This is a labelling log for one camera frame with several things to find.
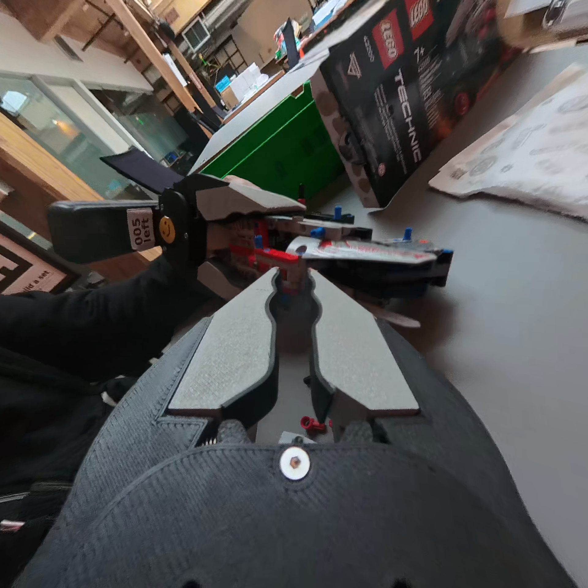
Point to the person's left forearm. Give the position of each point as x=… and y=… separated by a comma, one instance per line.
x=92, y=321

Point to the green plastic bin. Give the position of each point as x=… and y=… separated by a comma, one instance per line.
x=285, y=147

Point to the white sheet on metal stand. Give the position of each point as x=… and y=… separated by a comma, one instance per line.
x=546, y=20

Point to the red grey lego vehicle model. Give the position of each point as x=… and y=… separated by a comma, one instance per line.
x=367, y=252

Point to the printed paper bag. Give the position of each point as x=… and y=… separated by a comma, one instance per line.
x=528, y=160

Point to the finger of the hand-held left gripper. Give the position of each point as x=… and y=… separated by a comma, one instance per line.
x=248, y=202
x=220, y=280

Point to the black zip jacket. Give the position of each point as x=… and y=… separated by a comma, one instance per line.
x=41, y=436

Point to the person's left hand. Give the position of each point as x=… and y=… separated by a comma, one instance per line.
x=241, y=182

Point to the black lego set box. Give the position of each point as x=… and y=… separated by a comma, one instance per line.
x=404, y=92

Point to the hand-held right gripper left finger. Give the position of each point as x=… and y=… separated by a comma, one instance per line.
x=225, y=363

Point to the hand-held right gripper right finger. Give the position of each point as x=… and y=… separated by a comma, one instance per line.
x=363, y=367

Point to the black framed marker sign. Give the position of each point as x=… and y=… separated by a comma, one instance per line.
x=27, y=271

